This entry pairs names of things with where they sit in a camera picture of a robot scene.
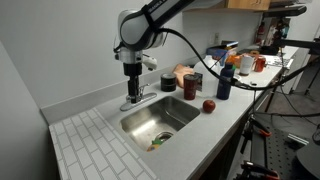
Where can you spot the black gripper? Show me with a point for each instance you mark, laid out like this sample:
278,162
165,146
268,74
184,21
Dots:
132,69

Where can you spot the chrome sink tap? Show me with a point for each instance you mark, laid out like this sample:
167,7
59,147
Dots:
146,97

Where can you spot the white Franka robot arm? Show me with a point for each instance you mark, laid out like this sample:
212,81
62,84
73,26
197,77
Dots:
133,30

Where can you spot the black cylindrical container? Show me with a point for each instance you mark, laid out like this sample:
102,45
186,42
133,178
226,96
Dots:
168,82

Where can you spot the stainless steel sink basin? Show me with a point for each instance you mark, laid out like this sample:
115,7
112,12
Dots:
166,113

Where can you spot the peach cloth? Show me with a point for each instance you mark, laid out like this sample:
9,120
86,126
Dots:
181,71

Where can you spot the round sink drain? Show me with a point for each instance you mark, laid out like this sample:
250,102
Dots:
164,135

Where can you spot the dark red tumbler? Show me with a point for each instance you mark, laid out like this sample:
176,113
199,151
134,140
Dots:
190,87

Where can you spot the green yellow toy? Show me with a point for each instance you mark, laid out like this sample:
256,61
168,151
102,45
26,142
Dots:
155,144

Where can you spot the white tile pattern mat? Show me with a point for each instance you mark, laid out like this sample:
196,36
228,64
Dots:
90,146

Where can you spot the translucent plastic jug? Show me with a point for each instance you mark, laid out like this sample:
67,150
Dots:
208,83

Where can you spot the red apple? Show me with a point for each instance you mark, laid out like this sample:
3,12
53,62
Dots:
209,106

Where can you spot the blue box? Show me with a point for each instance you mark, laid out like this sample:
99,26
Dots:
216,52

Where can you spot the dark blue bottle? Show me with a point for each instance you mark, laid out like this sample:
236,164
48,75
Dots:
225,88

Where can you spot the small white plate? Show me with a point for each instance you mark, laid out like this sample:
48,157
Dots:
237,78

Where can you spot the orange container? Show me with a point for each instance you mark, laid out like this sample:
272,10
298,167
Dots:
235,59

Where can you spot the white mug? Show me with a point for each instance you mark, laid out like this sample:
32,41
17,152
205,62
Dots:
246,65

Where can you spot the small black lid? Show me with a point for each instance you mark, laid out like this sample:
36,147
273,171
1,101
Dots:
253,83

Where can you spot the red mug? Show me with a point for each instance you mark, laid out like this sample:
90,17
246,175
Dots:
259,64

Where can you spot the orange black clamp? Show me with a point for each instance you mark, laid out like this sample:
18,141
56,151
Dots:
260,170
261,131

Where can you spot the red fire extinguisher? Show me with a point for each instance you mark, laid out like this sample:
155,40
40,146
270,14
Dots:
260,33

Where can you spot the black perforated board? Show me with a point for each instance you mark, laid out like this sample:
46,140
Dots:
276,150

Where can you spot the black overhead stand head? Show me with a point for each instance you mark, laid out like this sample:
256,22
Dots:
286,11

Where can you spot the silver metal bar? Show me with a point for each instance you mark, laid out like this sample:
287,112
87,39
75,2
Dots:
298,139

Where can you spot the black horizontal stand rod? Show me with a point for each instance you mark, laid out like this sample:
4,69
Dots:
300,43

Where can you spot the black round base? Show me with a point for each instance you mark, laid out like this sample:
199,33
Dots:
310,160

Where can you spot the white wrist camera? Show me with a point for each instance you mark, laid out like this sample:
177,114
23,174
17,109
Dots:
149,62

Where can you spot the white wall outlet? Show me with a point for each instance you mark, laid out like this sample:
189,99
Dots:
216,37

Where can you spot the wooden wall cabinet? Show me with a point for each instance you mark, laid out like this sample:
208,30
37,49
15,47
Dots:
248,4

